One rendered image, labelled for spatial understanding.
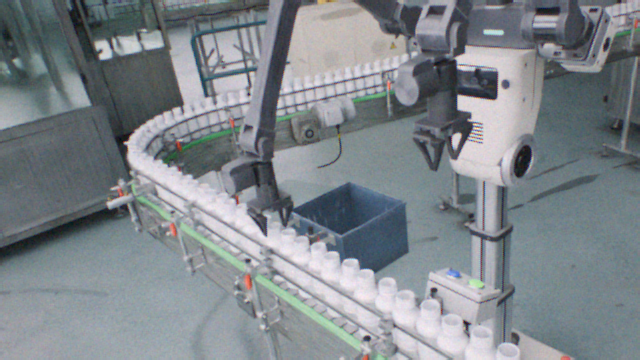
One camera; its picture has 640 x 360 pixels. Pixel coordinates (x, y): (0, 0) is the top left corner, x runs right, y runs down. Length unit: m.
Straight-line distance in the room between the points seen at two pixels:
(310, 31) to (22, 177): 2.72
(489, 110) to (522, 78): 0.11
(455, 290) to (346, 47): 4.42
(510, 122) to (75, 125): 3.42
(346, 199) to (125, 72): 4.61
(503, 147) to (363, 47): 4.08
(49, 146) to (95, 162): 0.32
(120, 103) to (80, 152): 2.13
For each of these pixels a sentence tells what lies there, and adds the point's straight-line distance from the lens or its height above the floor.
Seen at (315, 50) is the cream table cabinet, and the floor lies 0.86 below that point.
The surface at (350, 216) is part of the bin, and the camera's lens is 2.16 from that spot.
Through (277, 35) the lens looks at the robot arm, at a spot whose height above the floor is 1.63.
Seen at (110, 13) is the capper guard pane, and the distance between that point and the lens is 6.39.
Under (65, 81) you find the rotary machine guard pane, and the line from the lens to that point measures 4.32.
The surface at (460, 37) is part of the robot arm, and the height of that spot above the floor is 1.64.
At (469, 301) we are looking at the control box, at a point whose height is 1.10.
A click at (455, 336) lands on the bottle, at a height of 1.14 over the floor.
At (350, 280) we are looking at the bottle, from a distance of 1.19.
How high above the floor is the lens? 1.82
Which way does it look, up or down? 29 degrees down
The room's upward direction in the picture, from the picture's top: 8 degrees counter-clockwise
